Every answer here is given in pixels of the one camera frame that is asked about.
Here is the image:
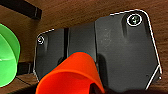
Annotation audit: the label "dark robot base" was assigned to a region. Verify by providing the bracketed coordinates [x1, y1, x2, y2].
[33, 9, 162, 92]

